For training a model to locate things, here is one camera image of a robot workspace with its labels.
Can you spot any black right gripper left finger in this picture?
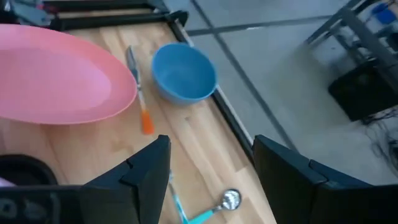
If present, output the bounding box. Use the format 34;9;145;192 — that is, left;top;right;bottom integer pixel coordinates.
80;134;172;224

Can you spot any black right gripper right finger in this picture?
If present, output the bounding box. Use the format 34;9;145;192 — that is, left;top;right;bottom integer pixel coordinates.
252;134;374;224

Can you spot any teal-handled fork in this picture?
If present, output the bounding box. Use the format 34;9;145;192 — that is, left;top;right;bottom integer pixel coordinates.
167;170;190;224

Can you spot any orange-handled knife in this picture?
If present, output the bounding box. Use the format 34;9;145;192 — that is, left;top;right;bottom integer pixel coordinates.
125;45;155;136

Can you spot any blue plastic bowl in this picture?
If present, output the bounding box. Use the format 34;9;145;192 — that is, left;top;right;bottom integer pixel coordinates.
150;42;218;106

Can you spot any pink plastic plate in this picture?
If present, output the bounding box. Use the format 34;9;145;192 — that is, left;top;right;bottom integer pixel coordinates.
0;24;139;126

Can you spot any black floor box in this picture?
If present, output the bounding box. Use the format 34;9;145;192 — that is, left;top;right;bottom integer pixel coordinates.
328;58;398;122

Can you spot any gray metal stand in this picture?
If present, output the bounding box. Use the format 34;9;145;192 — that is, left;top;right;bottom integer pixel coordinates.
306;0;398;80

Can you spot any blue background item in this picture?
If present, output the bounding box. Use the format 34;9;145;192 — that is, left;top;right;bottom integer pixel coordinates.
371;2;397;26

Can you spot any teal-handled spoon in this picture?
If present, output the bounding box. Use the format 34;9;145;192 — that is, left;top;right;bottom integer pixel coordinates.
188;188;243;224

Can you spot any black cable tangle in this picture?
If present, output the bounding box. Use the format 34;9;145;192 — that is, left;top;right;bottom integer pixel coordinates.
365;107;398;174

